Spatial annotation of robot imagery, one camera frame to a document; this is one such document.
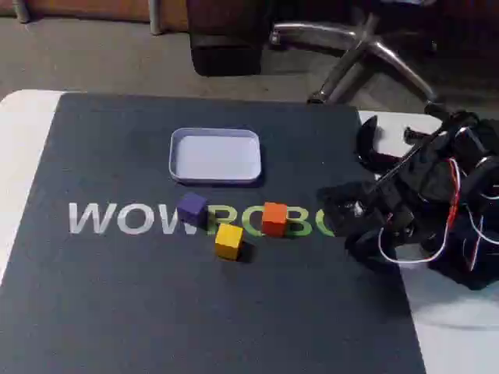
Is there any black camera mount box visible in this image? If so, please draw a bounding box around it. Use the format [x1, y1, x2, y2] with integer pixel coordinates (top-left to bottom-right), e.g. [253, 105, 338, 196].
[319, 182, 377, 238]

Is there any orange wooden block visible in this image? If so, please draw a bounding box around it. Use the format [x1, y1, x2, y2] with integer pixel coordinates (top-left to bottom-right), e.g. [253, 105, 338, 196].
[261, 201, 288, 237]

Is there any red white gripper servo cable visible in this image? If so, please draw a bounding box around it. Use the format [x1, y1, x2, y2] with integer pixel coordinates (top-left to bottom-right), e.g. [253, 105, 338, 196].
[377, 157, 462, 268]

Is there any chrome office chair base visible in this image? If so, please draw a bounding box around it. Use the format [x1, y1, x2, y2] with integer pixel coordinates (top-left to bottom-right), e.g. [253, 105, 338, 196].
[268, 11, 449, 116]

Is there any purple wooden block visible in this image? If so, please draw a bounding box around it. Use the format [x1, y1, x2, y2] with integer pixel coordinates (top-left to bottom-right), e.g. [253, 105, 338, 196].
[177, 192, 208, 226]

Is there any dark mat with WOWROBO print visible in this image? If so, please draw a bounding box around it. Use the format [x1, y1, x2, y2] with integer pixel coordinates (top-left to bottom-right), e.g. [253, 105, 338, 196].
[0, 92, 428, 374]

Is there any brown wooden board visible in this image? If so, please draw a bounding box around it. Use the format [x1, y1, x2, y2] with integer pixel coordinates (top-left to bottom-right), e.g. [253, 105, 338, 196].
[0, 0, 188, 23]

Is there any yellow wooden block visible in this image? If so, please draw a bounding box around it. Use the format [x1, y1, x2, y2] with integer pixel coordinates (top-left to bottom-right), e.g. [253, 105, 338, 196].
[214, 224, 245, 260]

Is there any black camera cable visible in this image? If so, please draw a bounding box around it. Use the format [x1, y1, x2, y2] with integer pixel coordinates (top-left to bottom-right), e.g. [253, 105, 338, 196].
[372, 130, 449, 192]

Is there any red white base servo cable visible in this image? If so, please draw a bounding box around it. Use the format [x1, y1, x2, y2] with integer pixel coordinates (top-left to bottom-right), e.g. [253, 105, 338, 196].
[462, 202, 499, 273]

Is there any white rectangular tray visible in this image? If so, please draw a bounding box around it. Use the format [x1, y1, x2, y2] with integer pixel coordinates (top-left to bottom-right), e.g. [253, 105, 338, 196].
[168, 127, 263, 185]

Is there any black table clamp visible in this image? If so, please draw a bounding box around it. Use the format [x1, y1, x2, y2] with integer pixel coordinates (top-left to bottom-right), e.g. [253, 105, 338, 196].
[352, 115, 445, 175]

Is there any grey metal leg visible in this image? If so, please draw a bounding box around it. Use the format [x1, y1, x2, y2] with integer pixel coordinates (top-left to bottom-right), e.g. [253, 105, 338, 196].
[149, 0, 165, 36]
[11, 0, 30, 23]

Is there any dark brown cabinet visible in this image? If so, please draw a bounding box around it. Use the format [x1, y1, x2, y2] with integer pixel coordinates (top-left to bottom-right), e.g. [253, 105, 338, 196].
[186, 0, 274, 77]

